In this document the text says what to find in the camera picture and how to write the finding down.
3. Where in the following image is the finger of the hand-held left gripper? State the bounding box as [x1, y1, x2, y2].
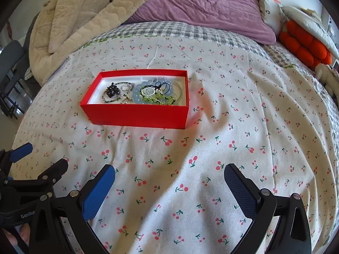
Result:
[0, 142, 34, 165]
[34, 158, 69, 190]

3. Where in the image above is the green bead bracelet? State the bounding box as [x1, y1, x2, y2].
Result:
[140, 92, 176, 107]

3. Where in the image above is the white cushion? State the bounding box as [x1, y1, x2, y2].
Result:
[281, 6, 339, 59]

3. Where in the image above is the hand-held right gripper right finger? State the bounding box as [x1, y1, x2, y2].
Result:
[224, 163, 313, 254]

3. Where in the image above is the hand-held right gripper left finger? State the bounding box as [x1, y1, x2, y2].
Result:
[29, 164, 116, 254]

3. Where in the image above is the blue bead bracelet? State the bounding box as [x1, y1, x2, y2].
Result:
[132, 78, 176, 106]

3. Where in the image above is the thin dark bead bracelet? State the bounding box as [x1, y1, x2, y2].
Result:
[103, 83, 136, 104]

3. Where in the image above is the printed white pillow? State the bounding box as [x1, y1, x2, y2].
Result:
[253, 0, 290, 35]

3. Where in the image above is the red jewelry box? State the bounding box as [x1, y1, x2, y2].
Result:
[80, 69, 189, 130]

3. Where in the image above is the beige plush toy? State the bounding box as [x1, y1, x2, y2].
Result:
[315, 63, 339, 99]

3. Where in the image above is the grey checked bed sheet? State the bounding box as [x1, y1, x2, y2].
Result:
[84, 21, 339, 128]

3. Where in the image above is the purple pillow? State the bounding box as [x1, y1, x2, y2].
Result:
[124, 0, 276, 45]

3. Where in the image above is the black hair tie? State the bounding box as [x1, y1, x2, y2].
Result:
[155, 82, 173, 96]

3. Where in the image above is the black hair claw clip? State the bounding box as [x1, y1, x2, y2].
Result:
[106, 83, 120, 99]

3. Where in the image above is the clear bead bracelet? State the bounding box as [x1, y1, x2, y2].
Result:
[156, 77, 184, 104]

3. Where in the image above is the orange knotted cushion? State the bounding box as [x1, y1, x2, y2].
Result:
[278, 20, 332, 68]

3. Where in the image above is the person's left hand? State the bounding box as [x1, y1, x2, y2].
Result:
[0, 223, 32, 252]

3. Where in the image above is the cherry print bed sheet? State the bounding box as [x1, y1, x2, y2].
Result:
[12, 35, 337, 254]

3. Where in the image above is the beige fleece blanket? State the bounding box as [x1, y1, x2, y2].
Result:
[28, 0, 186, 84]

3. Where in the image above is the grey chair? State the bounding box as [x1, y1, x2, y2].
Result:
[0, 40, 35, 120]

